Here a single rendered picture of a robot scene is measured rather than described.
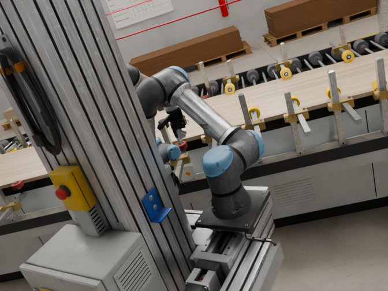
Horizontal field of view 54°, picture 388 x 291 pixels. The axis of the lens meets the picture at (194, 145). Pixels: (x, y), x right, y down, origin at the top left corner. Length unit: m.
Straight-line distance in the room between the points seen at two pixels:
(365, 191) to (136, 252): 2.03
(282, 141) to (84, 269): 1.73
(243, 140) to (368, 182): 1.58
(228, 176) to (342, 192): 1.61
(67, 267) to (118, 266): 0.16
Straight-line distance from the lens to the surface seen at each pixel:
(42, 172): 2.97
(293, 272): 2.60
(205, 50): 8.05
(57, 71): 1.01
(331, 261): 2.63
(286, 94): 2.19
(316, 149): 2.38
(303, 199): 2.79
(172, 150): 1.77
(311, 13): 8.32
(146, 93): 1.47
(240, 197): 1.36
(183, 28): 9.27
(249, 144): 1.39
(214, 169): 1.29
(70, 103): 1.02
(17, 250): 3.49
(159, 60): 8.07
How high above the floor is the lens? 1.85
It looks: 24 degrees down
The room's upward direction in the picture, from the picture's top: 19 degrees counter-clockwise
